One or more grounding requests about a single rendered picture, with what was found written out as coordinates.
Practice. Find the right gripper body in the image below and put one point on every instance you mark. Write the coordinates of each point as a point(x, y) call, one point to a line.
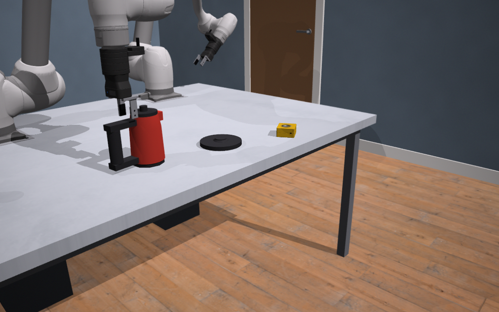
point(114, 53)

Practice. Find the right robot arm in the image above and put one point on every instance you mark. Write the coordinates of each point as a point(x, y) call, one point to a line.
point(34, 84)

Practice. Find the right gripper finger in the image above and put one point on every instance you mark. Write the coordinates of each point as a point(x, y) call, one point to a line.
point(121, 107)
point(133, 106)

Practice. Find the black round disc with center stud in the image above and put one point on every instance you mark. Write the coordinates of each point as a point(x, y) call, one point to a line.
point(220, 142)

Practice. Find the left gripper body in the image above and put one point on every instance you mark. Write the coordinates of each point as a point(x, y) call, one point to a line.
point(216, 40)

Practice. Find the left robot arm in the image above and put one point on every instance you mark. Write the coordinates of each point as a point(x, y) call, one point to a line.
point(154, 67)

